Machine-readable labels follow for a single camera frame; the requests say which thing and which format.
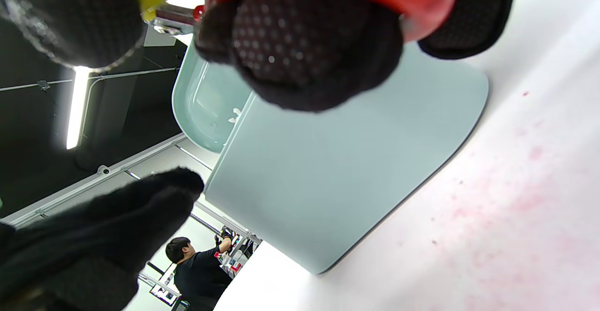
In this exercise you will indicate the mint green lidded box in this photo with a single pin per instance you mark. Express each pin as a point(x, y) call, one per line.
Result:
point(351, 170)

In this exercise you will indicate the person's left hand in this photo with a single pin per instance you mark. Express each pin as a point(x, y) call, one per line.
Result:
point(93, 255)

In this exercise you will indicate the person's right hand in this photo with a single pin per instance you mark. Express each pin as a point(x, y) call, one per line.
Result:
point(304, 58)

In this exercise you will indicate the long ceiling light bar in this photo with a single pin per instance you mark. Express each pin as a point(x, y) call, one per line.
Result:
point(77, 109)

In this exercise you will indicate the white security camera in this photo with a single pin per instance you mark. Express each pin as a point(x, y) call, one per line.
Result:
point(103, 170)

